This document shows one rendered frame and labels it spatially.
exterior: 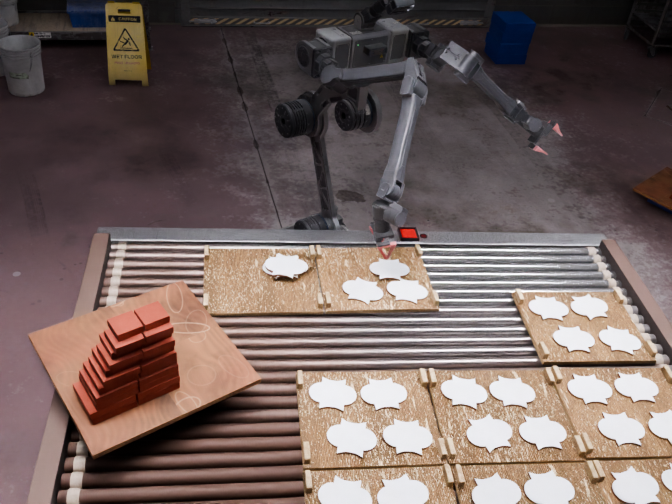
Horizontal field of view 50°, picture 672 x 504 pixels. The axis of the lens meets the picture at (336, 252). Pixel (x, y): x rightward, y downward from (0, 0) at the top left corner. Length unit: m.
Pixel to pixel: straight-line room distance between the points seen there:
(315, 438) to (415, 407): 0.33
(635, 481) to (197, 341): 1.33
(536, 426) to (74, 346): 1.39
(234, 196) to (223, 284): 2.13
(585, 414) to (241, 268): 1.26
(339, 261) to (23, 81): 3.68
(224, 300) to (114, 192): 2.33
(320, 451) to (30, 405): 1.75
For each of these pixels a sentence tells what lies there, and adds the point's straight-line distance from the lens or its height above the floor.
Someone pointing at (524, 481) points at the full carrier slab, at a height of 0.94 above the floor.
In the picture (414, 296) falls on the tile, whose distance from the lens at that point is 2.59.
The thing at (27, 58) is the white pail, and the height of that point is 0.30.
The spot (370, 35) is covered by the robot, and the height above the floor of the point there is 1.52.
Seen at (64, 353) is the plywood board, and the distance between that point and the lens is 2.24.
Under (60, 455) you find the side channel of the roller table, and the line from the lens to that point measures 2.13.
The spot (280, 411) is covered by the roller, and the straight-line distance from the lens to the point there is 2.20.
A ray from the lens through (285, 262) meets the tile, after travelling 2.62.
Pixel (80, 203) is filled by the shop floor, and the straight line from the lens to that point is 4.66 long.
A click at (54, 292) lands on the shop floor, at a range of 4.04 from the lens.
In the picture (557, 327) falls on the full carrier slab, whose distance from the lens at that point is 2.66.
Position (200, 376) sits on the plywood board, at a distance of 2.13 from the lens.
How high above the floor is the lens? 2.63
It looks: 38 degrees down
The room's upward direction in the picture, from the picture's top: 7 degrees clockwise
